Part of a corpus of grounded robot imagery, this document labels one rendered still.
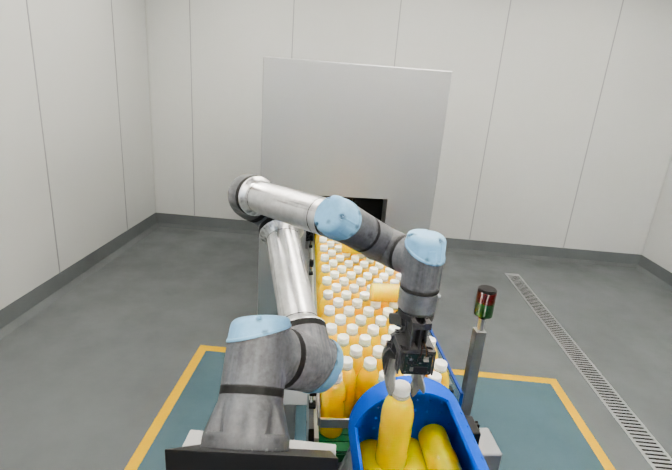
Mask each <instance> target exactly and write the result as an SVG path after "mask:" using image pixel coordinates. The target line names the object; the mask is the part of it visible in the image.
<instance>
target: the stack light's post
mask: <svg viewBox="0 0 672 470"><path fill-rule="evenodd" d="M486 334H487V332H486V331H485V330H484V328H483V331H478V330H477V327H473V329H472V335H471V340H470V345H469V351H468V356H467V361H466V367H465V372H464V377H463V383H462V388H461V389H462V392H463V394H464V395H463V400H462V405H461V409H462V412H463V414H464V416H470V415H471V410H472V405H473V399H474V394H475V389H476V384H477V379H478V374H479V369H480V364H481V359H482V354H483V349H484V344H485V339H486Z"/></svg>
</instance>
